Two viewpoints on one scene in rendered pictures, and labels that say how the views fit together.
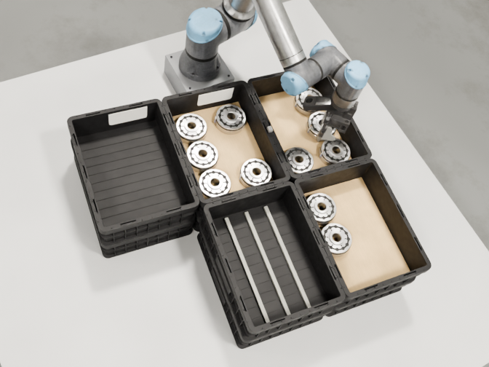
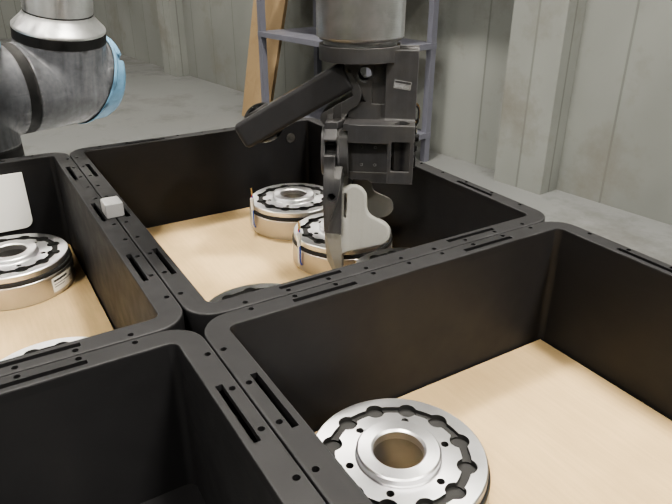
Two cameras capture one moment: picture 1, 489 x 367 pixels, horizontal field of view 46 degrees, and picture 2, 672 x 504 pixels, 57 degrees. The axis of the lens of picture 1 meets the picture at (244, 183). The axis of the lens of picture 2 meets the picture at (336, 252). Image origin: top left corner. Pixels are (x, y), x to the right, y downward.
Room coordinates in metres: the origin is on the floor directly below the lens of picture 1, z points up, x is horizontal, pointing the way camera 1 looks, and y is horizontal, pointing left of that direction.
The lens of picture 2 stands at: (0.65, -0.26, 1.12)
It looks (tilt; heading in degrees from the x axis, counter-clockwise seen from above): 26 degrees down; 8
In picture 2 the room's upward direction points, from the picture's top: straight up
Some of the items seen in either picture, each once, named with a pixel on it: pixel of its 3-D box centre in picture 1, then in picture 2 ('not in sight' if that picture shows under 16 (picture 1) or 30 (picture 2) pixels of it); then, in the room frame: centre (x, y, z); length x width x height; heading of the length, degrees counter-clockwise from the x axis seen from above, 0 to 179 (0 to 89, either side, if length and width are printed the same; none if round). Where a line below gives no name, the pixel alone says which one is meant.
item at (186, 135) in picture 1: (191, 126); not in sight; (1.04, 0.23, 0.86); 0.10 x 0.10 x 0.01
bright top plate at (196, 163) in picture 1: (202, 154); not in sight; (0.95, 0.16, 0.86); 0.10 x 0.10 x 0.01
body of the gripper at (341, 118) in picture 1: (339, 111); (367, 113); (1.20, -0.21, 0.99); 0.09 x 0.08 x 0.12; 91
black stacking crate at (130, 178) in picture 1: (132, 170); not in sight; (0.80, 0.34, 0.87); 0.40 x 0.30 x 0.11; 39
